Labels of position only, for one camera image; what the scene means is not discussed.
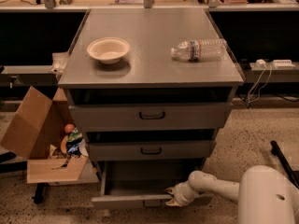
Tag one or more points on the green blue snack bag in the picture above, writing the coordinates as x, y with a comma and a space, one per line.
73, 141

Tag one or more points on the grey low side shelf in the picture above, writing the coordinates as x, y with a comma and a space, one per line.
35, 75

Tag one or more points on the white power adapter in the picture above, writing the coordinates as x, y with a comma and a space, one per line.
260, 63

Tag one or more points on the orange ball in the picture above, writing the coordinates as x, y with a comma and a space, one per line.
68, 128

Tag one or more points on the grey middle drawer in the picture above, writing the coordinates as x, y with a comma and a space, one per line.
158, 150

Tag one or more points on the grey top drawer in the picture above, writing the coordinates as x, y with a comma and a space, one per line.
150, 117

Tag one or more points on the grey drawer cabinet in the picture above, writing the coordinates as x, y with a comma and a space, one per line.
148, 74

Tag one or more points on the brown cardboard box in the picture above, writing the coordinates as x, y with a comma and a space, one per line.
36, 126

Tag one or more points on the white power strip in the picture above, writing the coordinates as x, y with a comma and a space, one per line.
283, 64

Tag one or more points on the grey bottom drawer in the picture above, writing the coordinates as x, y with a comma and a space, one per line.
141, 184

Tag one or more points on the clear plastic water bottle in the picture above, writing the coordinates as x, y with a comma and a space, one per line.
196, 50

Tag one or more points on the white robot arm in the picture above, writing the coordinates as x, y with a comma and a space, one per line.
263, 196

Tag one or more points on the black stand leg left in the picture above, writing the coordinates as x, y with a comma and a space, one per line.
39, 194

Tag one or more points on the beige paper bowl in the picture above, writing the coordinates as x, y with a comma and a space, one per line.
108, 50

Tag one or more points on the grey drawer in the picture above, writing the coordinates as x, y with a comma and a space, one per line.
158, 150
150, 117
141, 184

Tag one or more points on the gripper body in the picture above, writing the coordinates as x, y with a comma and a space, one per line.
179, 192

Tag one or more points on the black floor bar right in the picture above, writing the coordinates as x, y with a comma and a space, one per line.
292, 175

